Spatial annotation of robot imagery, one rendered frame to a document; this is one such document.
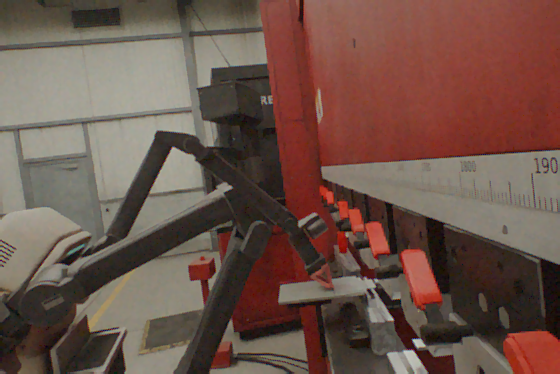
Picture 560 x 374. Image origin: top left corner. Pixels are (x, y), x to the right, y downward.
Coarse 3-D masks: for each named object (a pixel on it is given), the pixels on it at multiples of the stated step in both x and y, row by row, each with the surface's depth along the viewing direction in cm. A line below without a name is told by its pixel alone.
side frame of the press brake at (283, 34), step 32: (288, 0) 207; (288, 32) 208; (288, 64) 209; (288, 96) 210; (288, 128) 211; (288, 160) 212; (288, 192) 213; (352, 256) 214; (320, 352) 218; (416, 352) 215
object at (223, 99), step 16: (208, 96) 230; (224, 96) 228; (240, 96) 232; (256, 96) 262; (208, 112) 231; (224, 112) 229; (240, 112) 229; (256, 112) 258; (240, 128) 268; (256, 128) 269; (256, 144) 269; (256, 160) 268; (256, 176) 268
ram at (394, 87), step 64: (320, 0) 113; (384, 0) 48; (448, 0) 30; (512, 0) 22; (320, 64) 138; (384, 64) 52; (448, 64) 32; (512, 64) 23; (320, 128) 177; (384, 128) 56; (448, 128) 33; (512, 128) 24; (384, 192) 62
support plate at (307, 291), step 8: (336, 280) 135; (344, 280) 134; (352, 280) 133; (280, 288) 135; (288, 288) 134; (296, 288) 133; (304, 288) 131; (312, 288) 130; (320, 288) 129; (328, 288) 128; (280, 296) 126; (288, 296) 125; (296, 296) 124; (304, 296) 123; (312, 296) 122; (320, 296) 121; (328, 296) 121; (336, 296) 120; (344, 296) 120; (280, 304) 121
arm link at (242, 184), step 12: (192, 144) 110; (204, 156) 111; (216, 156) 115; (216, 168) 115; (228, 168) 116; (228, 180) 117; (240, 180) 118; (240, 192) 118; (252, 192) 119; (264, 192) 121; (264, 204) 120; (276, 204) 121; (276, 216) 121; (288, 216) 122
